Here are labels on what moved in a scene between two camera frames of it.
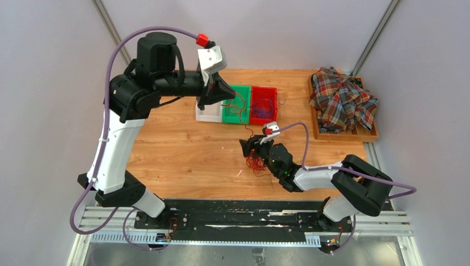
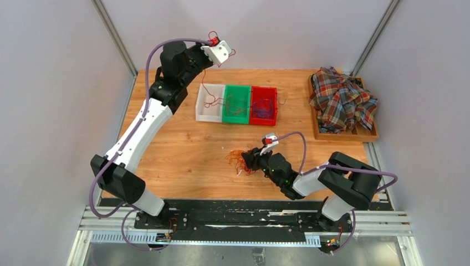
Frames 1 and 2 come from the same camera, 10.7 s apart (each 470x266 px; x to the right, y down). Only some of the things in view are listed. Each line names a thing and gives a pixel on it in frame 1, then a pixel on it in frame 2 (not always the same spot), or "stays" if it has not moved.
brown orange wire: x=240 y=112 → x=235 y=110
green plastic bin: x=238 y=110 stays
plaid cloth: x=341 y=101 stays
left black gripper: x=216 y=91 → x=209 y=62
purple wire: x=262 y=108 stays
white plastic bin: x=212 y=112 stays
